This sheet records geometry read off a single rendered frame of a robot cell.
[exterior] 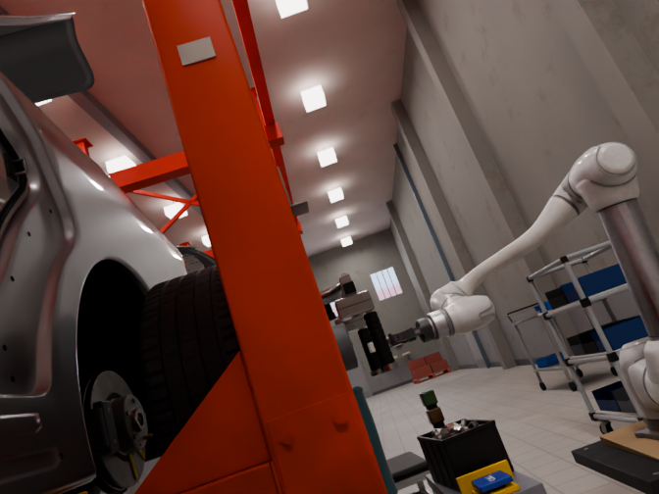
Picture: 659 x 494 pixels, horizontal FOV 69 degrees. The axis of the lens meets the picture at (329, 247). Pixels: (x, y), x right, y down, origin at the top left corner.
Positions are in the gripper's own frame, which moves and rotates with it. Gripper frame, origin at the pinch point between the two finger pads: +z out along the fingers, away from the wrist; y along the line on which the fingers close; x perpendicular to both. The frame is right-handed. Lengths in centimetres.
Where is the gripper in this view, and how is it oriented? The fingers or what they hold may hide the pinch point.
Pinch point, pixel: (370, 349)
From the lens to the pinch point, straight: 155.2
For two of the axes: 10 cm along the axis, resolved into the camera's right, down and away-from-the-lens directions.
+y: 0.1, 2.8, 9.6
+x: -3.2, -9.1, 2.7
